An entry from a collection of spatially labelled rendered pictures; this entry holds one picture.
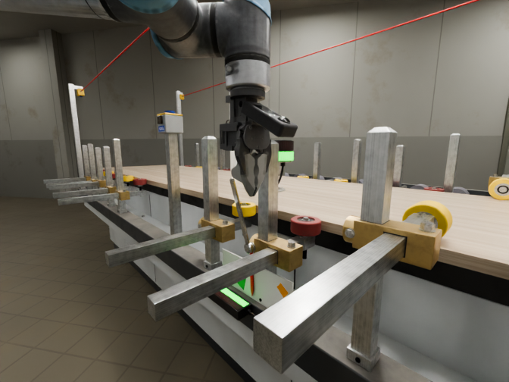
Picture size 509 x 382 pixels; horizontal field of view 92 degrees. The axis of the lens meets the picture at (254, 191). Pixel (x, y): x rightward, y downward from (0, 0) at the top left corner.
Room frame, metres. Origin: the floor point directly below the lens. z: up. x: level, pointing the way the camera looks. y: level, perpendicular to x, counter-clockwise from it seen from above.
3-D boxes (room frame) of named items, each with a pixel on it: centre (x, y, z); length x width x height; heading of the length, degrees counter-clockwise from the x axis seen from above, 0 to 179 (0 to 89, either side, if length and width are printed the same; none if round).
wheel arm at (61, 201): (1.40, 0.87, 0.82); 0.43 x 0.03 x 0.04; 134
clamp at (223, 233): (0.75, 0.12, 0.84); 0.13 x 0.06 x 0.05; 44
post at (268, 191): (0.58, -0.03, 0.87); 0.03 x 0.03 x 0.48; 44
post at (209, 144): (0.76, 0.14, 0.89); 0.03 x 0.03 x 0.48; 44
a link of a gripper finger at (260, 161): (0.53, 0.01, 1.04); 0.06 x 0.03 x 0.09; 44
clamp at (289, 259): (0.57, -0.05, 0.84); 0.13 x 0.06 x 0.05; 44
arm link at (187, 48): (0.52, 0.13, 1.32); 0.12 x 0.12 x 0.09; 85
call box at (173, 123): (0.95, 0.32, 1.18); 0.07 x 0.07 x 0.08; 44
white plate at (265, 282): (0.59, 0.01, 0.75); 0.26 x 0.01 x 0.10; 44
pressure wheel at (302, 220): (0.63, -0.14, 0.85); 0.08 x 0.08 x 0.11
